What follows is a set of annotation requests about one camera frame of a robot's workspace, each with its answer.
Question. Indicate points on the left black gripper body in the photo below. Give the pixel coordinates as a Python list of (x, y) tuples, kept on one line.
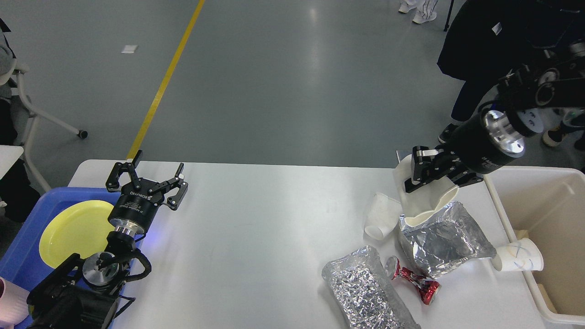
[(136, 209)]

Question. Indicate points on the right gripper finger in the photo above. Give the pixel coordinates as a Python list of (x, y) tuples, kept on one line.
[(466, 178), (429, 165)]

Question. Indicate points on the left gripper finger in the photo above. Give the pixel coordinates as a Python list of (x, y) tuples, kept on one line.
[(170, 192), (129, 167)]

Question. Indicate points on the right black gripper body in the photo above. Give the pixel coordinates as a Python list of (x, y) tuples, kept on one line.
[(485, 143)]

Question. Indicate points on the large white paper cup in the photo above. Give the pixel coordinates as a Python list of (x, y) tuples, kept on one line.
[(418, 206)]

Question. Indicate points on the yellow plastic plate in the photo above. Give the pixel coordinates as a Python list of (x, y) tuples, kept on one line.
[(82, 228)]

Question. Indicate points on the brown paper bag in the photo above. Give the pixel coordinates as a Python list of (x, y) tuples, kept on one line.
[(548, 302)]

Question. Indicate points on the pink cup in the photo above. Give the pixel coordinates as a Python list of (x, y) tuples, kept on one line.
[(13, 304)]

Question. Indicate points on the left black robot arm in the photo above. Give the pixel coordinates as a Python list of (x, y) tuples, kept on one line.
[(85, 293)]

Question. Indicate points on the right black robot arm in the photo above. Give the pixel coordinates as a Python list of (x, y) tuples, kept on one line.
[(556, 81)]

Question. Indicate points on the silver foil bag rear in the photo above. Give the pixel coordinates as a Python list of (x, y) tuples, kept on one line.
[(445, 241)]

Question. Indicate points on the silver foil bag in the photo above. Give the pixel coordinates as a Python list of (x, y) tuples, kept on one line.
[(364, 293), (445, 241)]

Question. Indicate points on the white paper cup lying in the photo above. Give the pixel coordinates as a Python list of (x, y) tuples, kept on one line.
[(382, 216)]

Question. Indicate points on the person at right edge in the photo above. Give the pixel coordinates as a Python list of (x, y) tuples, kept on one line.
[(554, 137)]

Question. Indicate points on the beige plastic bin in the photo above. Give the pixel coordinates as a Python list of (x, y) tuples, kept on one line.
[(548, 203)]

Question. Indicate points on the seated person at left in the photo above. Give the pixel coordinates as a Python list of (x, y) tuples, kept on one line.
[(15, 187)]

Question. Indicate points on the white paper cup upright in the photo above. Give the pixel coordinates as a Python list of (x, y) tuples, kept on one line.
[(521, 255)]

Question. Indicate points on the person with black sneakers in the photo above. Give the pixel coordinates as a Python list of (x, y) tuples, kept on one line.
[(490, 38)]

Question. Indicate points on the white side table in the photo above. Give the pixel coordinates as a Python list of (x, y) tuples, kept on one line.
[(8, 157)]

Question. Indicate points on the office chair left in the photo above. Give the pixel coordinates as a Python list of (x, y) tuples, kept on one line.
[(26, 116)]

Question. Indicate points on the crushed red soda can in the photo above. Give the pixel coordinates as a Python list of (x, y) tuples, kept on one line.
[(426, 287)]

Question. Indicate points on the blue plastic tray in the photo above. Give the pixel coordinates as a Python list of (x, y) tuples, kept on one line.
[(22, 264)]

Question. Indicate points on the black tripod leg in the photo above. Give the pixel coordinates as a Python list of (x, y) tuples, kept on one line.
[(449, 16)]

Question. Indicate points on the silver foil bag front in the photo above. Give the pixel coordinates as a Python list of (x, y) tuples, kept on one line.
[(364, 293)]

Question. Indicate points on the person in white trousers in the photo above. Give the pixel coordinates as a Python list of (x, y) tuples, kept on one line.
[(425, 9)]

